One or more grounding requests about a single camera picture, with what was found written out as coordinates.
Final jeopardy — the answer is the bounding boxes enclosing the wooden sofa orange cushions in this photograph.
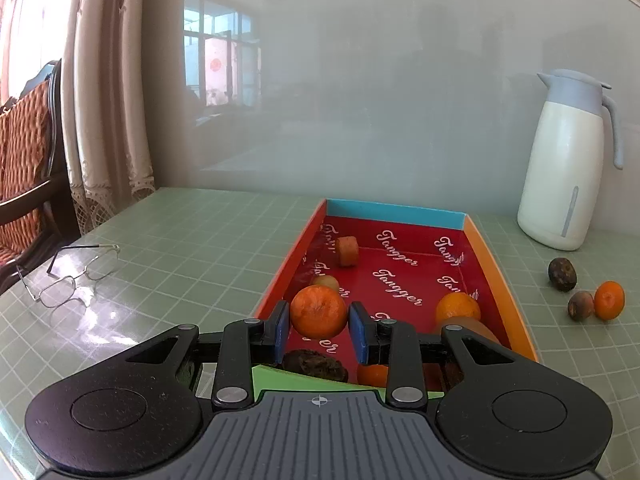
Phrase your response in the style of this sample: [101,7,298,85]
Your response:
[0,61,80,292]

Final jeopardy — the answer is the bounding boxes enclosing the colourful cardboard box red inside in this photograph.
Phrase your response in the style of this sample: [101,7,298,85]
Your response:
[247,197,540,401]

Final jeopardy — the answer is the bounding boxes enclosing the beige lace curtain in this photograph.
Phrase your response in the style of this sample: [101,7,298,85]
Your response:
[61,0,155,233]

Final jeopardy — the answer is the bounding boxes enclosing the small brown longan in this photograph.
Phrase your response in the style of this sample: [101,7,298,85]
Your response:
[567,290,594,322]

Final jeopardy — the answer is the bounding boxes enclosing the wire frame eyeglasses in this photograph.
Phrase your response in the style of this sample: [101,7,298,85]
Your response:
[16,244,122,309]

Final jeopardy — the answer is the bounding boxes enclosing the brown kiwi fruit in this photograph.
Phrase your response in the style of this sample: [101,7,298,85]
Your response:
[434,316,499,344]

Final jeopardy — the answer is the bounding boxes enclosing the white thermos jug grey lid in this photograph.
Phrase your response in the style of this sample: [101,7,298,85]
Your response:
[518,70,624,252]

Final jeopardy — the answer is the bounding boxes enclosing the orange tangerine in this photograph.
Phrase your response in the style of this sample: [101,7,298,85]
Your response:
[435,292,482,325]
[594,281,626,321]
[290,285,348,340]

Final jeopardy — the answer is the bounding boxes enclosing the small tan longan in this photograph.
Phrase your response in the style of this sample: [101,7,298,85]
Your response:
[310,274,341,292]

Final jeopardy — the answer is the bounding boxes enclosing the large dark passion fruit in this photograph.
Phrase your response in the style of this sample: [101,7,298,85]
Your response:
[281,349,348,382]

